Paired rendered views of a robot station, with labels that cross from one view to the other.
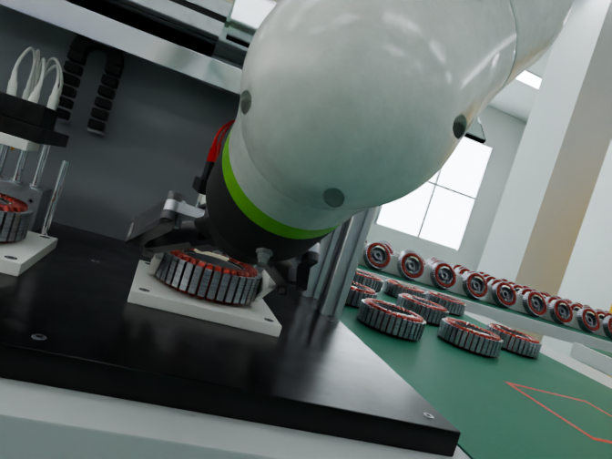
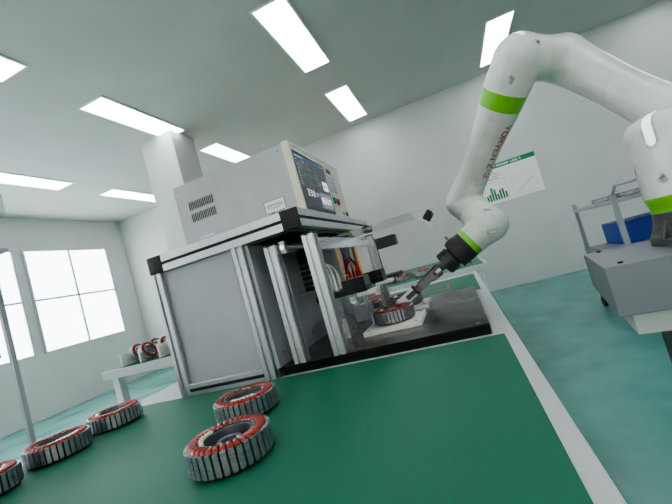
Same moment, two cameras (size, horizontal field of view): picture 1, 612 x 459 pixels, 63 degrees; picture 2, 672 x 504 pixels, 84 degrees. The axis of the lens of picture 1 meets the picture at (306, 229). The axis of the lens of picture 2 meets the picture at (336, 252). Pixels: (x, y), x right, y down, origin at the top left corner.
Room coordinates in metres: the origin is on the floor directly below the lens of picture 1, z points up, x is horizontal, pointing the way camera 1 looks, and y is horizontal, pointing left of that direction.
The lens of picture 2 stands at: (-0.01, 1.20, 0.95)
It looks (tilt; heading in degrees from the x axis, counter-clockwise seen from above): 3 degrees up; 305
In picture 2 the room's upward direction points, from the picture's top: 16 degrees counter-clockwise
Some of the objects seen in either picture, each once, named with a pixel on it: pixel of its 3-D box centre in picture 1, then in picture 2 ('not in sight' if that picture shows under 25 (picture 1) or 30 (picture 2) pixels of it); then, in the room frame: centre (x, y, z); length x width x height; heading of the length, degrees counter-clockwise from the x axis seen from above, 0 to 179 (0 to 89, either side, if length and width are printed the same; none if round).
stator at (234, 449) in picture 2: not in sight; (230, 444); (0.44, 0.90, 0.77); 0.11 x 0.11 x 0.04
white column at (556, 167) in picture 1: (545, 192); (198, 257); (4.28, -1.86, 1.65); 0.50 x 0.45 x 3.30; 17
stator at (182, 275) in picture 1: (209, 273); (405, 299); (0.54, 0.09, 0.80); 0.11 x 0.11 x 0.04
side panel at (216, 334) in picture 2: not in sight; (213, 323); (0.80, 0.63, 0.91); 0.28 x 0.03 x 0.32; 17
